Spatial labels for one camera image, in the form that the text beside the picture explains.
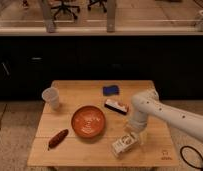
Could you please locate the white carton bottle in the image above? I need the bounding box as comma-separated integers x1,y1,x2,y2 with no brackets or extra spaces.
111,132,139,157

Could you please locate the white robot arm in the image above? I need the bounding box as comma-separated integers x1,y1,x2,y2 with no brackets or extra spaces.
128,89,203,143

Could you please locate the blue sponge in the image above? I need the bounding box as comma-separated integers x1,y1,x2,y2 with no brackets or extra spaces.
103,85,119,96

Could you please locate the orange bowl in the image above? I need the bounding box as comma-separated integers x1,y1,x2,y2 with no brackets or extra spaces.
71,106,106,138

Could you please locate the wooden table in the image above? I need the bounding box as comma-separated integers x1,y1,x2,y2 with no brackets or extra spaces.
28,80,178,168

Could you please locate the brown sausage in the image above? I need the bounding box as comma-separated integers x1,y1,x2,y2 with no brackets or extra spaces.
48,129,69,149

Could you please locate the translucent plastic cup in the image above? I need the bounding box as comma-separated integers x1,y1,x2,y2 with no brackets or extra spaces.
42,87,60,110

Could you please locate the black office chair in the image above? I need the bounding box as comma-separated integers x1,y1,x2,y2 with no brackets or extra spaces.
87,0,108,14
52,0,80,20

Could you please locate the black cable on floor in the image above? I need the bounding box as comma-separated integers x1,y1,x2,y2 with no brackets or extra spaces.
179,145,203,171

